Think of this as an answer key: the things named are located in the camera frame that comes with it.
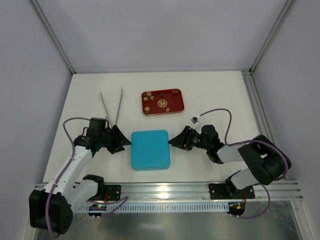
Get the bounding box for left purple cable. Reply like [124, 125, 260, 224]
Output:
[46, 117, 130, 238]

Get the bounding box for red rectangular tray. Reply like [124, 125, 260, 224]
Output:
[140, 88, 185, 116]

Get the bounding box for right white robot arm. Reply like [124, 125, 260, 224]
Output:
[168, 125, 292, 199]

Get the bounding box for teal box lid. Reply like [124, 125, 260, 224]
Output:
[130, 129, 171, 171]

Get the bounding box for white slotted cable duct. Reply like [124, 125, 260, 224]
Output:
[76, 202, 230, 214]

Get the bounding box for aluminium mounting rail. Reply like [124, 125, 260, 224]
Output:
[32, 181, 305, 204]

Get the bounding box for dark brown chocolate piece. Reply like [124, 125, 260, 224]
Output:
[172, 89, 179, 95]

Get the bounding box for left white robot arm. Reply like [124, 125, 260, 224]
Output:
[29, 117, 132, 239]

